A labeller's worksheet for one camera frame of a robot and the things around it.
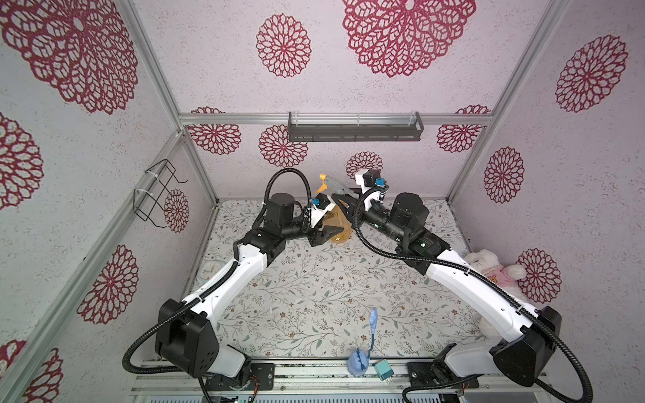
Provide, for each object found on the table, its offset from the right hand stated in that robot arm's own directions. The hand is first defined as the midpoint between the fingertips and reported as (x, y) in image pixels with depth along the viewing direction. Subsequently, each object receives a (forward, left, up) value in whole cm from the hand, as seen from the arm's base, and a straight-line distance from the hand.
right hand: (339, 189), depth 63 cm
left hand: (+1, +1, -14) cm, 14 cm away
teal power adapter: (-33, -14, -42) cm, 55 cm away
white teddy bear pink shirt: (0, -52, -35) cm, 63 cm away
